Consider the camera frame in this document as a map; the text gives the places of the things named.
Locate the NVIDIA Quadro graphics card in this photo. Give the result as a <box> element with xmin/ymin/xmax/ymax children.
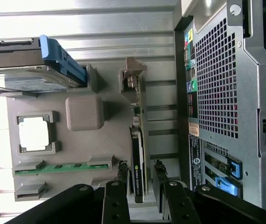
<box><xmin>125</xmin><ymin>56</ymin><xmax>149</xmax><ymax>204</ymax></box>

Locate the black printed label sticker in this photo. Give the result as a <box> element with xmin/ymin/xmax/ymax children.
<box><xmin>188</xmin><ymin>133</ymin><xmax>203</xmax><ymax>185</ymax></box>

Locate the blue expansion slot clip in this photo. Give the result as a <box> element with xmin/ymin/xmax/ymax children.
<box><xmin>214</xmin><ymin>175</ymin><xmax>244</xmax><ymax>198</ymax></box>
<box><xmin>225</xmin><ymin>155</ymin><xmax>244</xmax><ymax>181</ymax></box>

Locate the green RAM stick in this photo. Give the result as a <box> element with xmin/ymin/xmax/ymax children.
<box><xmin>14</xmin><ymin>163</ymin><xmax>109</xmax><ymax>175</ymax></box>

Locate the grey printed parts rack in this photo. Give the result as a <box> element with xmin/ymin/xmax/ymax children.
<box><xmin>0</xmin><ymin>63</ymin><xmax>161</xmax><ymax>224</ymax></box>

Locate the small orange sticker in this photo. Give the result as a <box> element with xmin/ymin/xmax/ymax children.
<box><xmin>188</xmin><ymin>122</ymin><xmax>200</xmax><ymax>136</ymax></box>

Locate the silver CPU chip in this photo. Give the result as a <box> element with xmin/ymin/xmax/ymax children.
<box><xmin>18</xmin><ymin>116</ymin><xmax>51</xmax><ymax>152</ymax></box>

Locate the rear port panel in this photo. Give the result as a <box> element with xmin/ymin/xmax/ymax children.
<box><xmin>183</xmin><ymin>28</ymin><xmax>199</xmax><ymax>120</ymax></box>

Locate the grey open PC case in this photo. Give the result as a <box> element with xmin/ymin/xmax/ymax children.
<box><xmin>174</xmin><ymin>0</ymin><xmax>266</xmax><ymax>218</ymax></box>

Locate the hard disk with blue carrier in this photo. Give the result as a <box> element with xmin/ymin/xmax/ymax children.
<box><xmin>0</xmin><ymin>34</ymin><xmax>87</xmax><ymax>92</ymax></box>

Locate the round case thumb screw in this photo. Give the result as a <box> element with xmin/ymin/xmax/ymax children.
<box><xmin>229</xmin><ymin>3</ymin><xmax>243</xmax><ymax>16</ymax></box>

